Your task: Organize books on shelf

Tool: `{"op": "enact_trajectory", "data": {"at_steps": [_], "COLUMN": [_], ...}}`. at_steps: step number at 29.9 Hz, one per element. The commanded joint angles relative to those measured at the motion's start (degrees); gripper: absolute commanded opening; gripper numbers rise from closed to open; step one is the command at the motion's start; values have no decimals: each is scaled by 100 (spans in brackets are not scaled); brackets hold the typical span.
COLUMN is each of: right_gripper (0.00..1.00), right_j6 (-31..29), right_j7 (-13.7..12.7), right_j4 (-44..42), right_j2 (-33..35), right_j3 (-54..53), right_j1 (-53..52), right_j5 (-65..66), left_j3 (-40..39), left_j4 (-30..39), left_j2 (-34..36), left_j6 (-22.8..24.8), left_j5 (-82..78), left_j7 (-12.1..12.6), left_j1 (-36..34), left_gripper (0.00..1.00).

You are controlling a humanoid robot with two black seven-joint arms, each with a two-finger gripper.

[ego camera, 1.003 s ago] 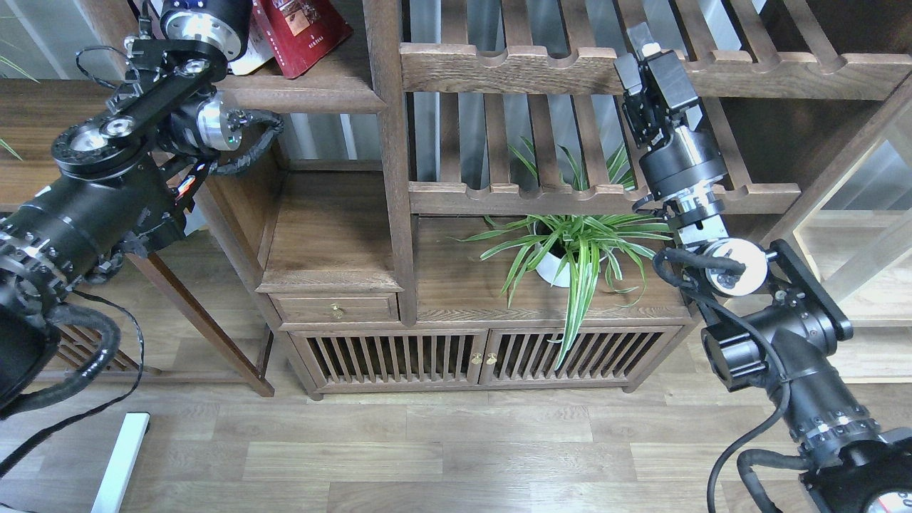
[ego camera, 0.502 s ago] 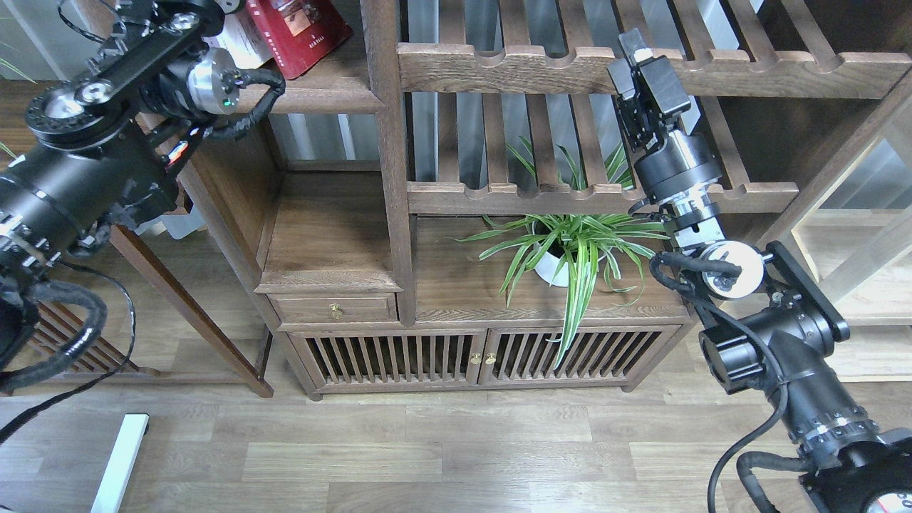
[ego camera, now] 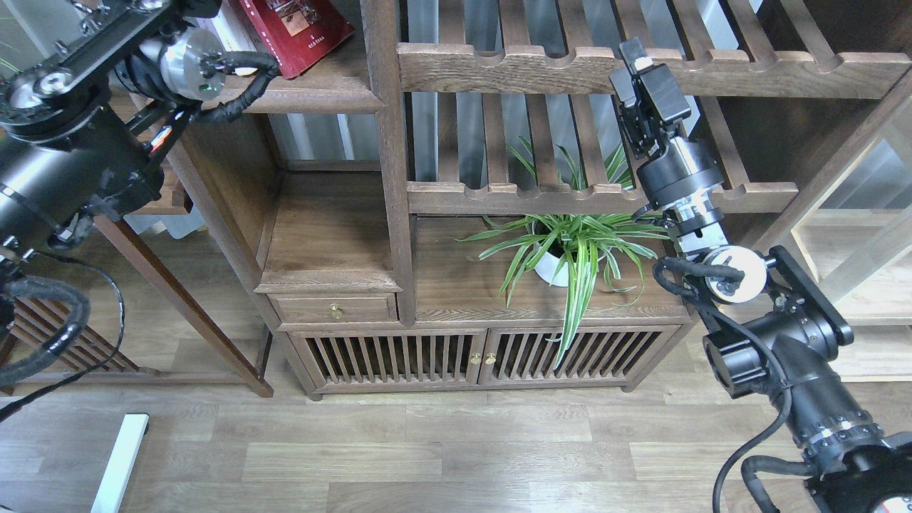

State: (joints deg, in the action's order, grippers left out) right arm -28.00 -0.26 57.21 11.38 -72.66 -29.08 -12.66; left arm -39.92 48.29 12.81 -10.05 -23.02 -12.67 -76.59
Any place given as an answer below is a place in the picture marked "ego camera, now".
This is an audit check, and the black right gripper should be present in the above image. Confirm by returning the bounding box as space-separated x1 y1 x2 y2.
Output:
610 38 722 211

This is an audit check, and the red book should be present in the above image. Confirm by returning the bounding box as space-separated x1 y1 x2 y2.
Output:
238 1 355 79

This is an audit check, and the white book with blue text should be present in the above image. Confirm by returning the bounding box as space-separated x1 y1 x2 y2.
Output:
212 1 259 51

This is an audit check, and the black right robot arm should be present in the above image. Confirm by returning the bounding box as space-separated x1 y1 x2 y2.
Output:
610 38 911 512

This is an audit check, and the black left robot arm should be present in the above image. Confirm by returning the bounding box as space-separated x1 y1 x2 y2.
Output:
1 1 280 386

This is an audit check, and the green spider plant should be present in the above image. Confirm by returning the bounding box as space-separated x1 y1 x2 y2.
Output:
465 214 670 369

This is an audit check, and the white plant pot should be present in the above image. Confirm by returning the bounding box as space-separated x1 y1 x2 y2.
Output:
534 251 574 288

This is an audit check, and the dark wooden bookshelf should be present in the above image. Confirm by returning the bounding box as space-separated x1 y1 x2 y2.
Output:
169 1 910 399

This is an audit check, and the light wooden rack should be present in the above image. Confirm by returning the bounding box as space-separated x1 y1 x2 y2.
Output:
775 98 911 382

